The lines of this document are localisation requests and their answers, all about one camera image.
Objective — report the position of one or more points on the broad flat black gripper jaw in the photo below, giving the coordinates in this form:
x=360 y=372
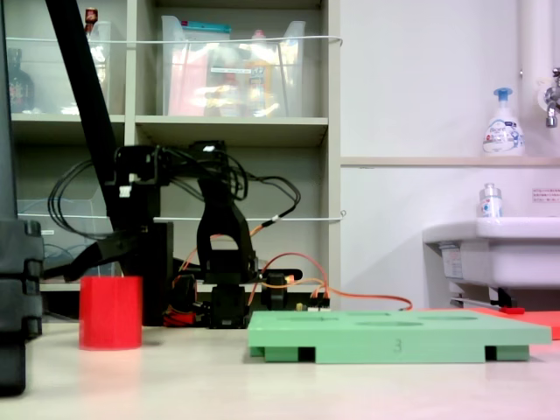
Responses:
x=157 y=280

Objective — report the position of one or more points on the curved black gripper jaw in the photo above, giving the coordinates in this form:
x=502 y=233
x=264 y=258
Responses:
x=102 y=254

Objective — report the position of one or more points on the red octagonal pillar block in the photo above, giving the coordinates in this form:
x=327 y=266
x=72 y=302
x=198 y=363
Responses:
x=110 y=312

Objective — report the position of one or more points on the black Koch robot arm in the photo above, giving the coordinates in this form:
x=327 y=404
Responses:
x=219 y=227

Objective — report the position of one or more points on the black red table clamp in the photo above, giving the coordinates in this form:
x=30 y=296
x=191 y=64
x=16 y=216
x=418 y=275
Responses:
x=275 y=291
x=184 y=293

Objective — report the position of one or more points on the thin black tripod brace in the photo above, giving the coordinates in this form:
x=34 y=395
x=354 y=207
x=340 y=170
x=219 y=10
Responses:
x=52 y=272

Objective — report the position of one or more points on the notched black stack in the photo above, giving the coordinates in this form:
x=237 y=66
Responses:
x=19 y=284

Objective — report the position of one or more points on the beige shelf unit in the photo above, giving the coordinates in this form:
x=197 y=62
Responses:
x=130 y=87

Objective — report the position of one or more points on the black tripod leg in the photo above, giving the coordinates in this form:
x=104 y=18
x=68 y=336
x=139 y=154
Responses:
x=83 y=87
x=6 y=131

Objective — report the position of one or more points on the green shape sorter board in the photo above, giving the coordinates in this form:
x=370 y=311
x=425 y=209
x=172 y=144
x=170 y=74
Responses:
x=306 y=337

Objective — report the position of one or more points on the clear storage bin with goods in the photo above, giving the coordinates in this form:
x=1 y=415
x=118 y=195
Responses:
x=232 y=79

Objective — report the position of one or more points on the circuit board with connectors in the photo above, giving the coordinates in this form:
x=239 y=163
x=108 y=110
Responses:
x=319 y=302

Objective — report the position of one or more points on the dark glass bottle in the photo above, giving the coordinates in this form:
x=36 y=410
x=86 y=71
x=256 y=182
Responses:
x=19 y=87

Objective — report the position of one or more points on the blue topped packet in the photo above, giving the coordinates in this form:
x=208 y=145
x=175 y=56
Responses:
x=205 y=30

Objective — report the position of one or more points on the sink label sticker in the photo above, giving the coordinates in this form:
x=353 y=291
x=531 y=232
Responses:
x=452 y=262

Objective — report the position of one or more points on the small clear sanitizer bottle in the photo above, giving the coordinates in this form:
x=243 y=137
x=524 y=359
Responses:
x=491 y=203

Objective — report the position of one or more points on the white ceramic sink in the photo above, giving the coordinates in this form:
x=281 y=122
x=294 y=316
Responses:
x=516 y=258

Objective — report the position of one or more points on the white blue soap pump bottle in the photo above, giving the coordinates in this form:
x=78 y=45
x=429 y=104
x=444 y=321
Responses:
x=503 y=131

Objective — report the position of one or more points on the metal faucet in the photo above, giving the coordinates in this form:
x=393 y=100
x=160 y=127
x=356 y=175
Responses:
x=551 y=100

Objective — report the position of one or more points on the black sink bracket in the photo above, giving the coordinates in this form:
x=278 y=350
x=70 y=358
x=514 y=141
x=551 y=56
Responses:
x=505 y=297

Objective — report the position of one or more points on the small wall notice label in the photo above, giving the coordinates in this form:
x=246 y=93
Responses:
x=546 y=195

